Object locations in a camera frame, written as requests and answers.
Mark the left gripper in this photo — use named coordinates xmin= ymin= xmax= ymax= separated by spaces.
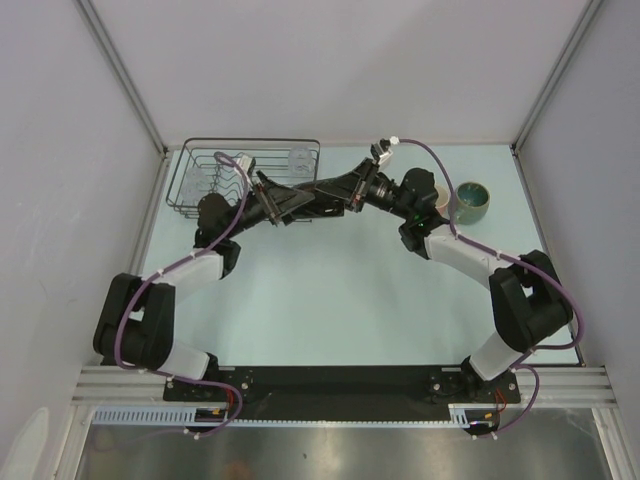
xmin=224 ymin=171 xmax=314 ymax=239

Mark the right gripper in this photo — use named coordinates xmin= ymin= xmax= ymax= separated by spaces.
xmin=315 ymin=158 xmax=414 ymax=221

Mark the pink ceramic mug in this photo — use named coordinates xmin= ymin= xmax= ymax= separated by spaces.
xmin=435 ymin=184 xmax=451 ymax=218

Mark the green speckled ceramic mug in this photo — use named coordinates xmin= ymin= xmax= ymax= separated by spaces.
xmin=453 ymin=181 xmax=491 ymax=225

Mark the black ceramic mug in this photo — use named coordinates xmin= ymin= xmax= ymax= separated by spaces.
xmin=293 ymin=190 xmax=345 ymax=220

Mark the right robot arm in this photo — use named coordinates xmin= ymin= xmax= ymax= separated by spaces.
xmin=254 ymin=159 xmax=577 ymax=401

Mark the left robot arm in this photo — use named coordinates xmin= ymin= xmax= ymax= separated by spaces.
xmin=93 ymin=172 xmax=319 ymax=400

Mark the clear faceted glass cup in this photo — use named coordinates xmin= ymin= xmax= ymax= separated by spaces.
xmin=288 ymin=147 xmax=315 ymax=178

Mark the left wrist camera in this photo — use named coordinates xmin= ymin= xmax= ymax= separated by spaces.
xmin=235 ymin=154 xmax=256 ymax=176

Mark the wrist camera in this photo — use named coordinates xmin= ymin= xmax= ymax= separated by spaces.
xmin=235 ymin=154 xmax=256 ymax=176
xmin=370 ymin=139 xmax=393 ymax=170

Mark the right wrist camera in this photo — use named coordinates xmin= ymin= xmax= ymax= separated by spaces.
xmin=370 ymin=139 xmax=393 ymax=170

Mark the black wire dish rack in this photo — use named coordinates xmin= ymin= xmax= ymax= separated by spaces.
xmin=165 ymin=137 xmax=321 ymax=220

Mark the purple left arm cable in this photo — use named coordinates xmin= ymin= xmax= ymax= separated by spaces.
xmin=109 ymin=152 xmax=256 ymax=442

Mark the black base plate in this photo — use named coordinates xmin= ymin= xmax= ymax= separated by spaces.
xmin=162 ymin=364 xmax=521 ymax=422

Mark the white slotted cable duct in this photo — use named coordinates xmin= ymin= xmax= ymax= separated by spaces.
xmin=92 ymin=406 xmax=497 ymax=429

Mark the aluminium frame rail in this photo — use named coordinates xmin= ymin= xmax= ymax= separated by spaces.
xmin=71 ymin=366 xmax=617 ymax=408

